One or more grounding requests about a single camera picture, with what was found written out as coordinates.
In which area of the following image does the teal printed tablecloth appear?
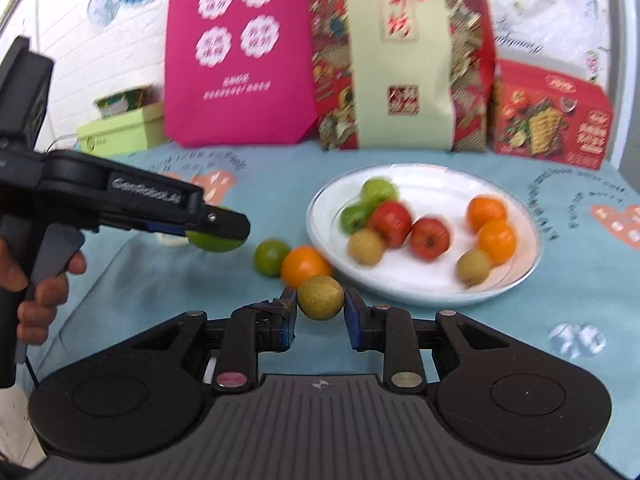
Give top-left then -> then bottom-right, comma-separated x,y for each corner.
15,137 -> 640,466

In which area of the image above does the white plate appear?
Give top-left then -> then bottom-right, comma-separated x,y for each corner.
306,162 -> 543,308

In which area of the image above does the red cracker box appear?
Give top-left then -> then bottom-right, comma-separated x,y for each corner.
492,57 -> 615,171

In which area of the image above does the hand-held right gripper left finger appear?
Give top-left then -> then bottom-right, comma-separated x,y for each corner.
132,285 -> 299,394

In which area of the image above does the small green lime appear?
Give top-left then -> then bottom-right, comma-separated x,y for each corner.
340,202 -> 373,235
252,240 -> 292,277

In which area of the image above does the light green box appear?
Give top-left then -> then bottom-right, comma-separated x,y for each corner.
76,102 -> 168,157

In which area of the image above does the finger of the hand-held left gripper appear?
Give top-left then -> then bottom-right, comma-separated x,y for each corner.
145,204 -> 251,252

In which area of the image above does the white door frame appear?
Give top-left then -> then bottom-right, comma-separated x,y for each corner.
607,0 -> 640,176

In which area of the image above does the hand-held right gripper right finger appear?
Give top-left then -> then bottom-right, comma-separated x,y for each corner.
344,287 -> 510,392

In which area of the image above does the tan longan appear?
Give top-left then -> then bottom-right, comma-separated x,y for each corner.
297,275 -> 346,321
347,228 -> 386,266
456,249 -> 493,288

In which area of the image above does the person's left hand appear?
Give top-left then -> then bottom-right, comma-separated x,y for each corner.
0,237 -> 87,346

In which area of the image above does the pink tote bag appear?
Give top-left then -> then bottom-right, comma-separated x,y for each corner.
164,0 -> 321,148

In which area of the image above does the floral plastic bag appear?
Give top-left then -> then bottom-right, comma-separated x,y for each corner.
480,0 -> 613,86

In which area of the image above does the small pale paper fan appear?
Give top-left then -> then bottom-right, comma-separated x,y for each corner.
86,0 -> 121,26

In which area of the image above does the black cable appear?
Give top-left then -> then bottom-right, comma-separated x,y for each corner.
22,355 -> 40,391

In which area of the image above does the orange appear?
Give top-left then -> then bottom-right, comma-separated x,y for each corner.
466,195 -> 508,233
280,245 -> 333,288
476,220 -> 517,266

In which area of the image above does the green patterned bowl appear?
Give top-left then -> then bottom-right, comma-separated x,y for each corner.
93,84 -> 163,118

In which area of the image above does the red fruit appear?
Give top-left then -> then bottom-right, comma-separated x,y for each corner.
410,216 -> 451,261
369,201 -> 414,249

